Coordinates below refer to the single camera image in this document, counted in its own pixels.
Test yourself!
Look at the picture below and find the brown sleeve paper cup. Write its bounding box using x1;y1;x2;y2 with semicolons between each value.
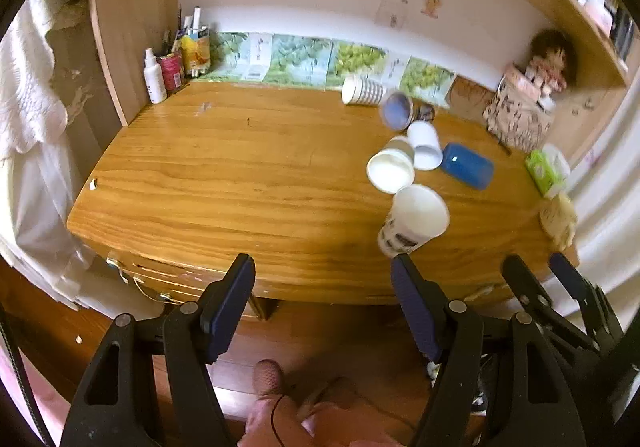
366;136;414;195

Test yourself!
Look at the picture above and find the brown haired rag doll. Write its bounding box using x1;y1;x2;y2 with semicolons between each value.
525;29;577;95

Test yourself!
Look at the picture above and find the cream ceramic mug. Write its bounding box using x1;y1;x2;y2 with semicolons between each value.
539;193;578;252

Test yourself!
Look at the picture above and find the checkered paper cup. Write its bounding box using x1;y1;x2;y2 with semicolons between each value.
341;76;386;106

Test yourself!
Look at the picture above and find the blue plastic cup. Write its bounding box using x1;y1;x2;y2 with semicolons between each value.
440;143;494;190

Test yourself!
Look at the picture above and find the yellow orange carton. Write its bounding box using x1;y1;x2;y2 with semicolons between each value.
180;27;210;78

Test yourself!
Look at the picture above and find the white bamboo print paper cup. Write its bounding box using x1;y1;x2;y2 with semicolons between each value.
378;184;450;257

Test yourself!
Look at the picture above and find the green tissue box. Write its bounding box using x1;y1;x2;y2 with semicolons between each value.
525;144;570;199

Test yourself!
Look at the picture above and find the letter print fabric bag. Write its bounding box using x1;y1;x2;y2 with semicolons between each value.
483;77;554;152

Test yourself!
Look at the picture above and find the plain white paper cup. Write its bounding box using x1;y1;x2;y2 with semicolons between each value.
407;121;442;171

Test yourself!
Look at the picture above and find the pink red can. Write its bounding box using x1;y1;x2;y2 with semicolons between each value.
158;52;184;94

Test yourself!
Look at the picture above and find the white spray bottle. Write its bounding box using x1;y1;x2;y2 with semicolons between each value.
143;48;167;104

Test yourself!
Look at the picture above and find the white lace cloth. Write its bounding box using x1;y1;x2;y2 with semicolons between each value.
1;0;94;308

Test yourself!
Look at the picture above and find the dark patterned cup blue inside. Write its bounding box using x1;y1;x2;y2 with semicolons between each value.
378;90;435;132

